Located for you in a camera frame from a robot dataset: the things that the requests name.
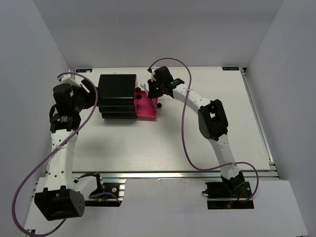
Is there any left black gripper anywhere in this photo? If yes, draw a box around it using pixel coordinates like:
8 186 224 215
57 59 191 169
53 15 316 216
72 79 105 112

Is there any silver combination wrench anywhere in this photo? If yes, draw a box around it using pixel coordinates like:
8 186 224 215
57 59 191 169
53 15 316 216
140 83 159 111

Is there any black drawer cabinet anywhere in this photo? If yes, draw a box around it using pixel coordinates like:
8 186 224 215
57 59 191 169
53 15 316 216
97 74 137 119

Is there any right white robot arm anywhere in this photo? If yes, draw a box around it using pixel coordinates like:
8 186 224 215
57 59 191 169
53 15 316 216
147 66 245 197

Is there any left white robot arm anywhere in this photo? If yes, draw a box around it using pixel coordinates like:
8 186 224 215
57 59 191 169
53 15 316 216
34 81 104 221

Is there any left blue table label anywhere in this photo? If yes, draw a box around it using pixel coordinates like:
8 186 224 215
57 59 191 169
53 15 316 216
75 68 92 74

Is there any blue table label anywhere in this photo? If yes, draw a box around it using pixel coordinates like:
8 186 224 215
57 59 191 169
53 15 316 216
75 68 92 74
222 66 239 71

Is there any right blue table label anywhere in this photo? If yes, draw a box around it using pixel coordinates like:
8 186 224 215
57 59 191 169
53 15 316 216
222 66 239 71

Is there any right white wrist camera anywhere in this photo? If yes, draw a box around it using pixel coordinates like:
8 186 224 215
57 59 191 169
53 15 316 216
147 66 158 81

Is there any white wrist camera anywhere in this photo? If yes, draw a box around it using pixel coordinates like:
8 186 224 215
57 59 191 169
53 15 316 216
147 66 158 81
57 74 81 87

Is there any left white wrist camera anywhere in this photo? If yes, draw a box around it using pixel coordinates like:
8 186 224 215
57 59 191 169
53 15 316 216
57 74 81 87

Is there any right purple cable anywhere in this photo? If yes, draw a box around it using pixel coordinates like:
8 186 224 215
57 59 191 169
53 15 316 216
148 57 259 203

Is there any purple cable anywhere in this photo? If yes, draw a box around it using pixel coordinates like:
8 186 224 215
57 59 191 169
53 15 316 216
148 57 259 203
12 72 122 235

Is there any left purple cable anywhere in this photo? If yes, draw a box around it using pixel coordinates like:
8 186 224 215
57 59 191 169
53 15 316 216
12 72 122 235

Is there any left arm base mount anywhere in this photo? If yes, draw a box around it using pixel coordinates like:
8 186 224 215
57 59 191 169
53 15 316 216
73 172 122 207

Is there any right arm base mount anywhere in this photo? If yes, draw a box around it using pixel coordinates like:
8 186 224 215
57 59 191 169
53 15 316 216
201 182 254 210

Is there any aluminium table frame rail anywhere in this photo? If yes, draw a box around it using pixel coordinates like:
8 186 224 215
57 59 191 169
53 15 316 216
240 68 280 180

